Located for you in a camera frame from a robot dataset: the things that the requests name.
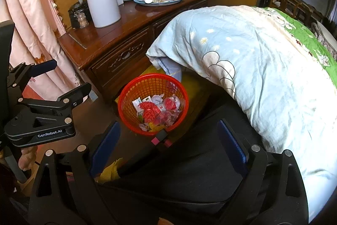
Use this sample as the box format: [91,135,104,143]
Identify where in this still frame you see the black pink clamp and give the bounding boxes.
[117,129,174,178]

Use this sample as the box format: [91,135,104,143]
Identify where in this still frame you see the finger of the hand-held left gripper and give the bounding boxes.
[9,59,58,88]
[17,83,92,116]

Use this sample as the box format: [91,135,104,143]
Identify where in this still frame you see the dark wooden cabinet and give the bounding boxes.
[58,0,211,109]

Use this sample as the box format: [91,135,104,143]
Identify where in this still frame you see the white pillow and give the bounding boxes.
[316,21,337,49]

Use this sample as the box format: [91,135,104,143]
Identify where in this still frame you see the red knot ornament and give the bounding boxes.
[139,101,161,120]

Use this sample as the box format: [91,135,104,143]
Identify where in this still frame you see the wooden desk with chairs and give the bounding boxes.
[269,0,324,28]

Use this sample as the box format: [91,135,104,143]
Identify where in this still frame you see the pink printed curtain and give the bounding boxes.
[0,0,82,94]

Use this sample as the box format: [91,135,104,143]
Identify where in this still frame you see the person's black trousers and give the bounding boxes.
[97,104,271,225]

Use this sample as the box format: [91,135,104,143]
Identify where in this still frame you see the person's left hand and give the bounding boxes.
[18,147,39,171]

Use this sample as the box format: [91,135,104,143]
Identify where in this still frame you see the clear tub with red contents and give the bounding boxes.
[163,94,182,111]

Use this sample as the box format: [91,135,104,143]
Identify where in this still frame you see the small glass jar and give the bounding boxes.
[76,13,87,28]

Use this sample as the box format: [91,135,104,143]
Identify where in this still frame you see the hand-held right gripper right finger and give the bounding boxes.
[217,119,309,225]

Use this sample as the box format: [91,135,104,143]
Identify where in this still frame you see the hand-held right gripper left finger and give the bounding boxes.
[28,121,122,225]

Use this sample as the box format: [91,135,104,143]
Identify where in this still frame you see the printed cartoon blanket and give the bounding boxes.
[146,5,337,223]

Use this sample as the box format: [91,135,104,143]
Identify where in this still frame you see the red plastic mesh basket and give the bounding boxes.
[118,73,189,135]

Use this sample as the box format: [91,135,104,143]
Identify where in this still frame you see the yellow cloth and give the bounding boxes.
[99,158,124,183]

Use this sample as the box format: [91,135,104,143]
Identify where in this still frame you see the black lidded pot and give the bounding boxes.
[68,1,91,29]

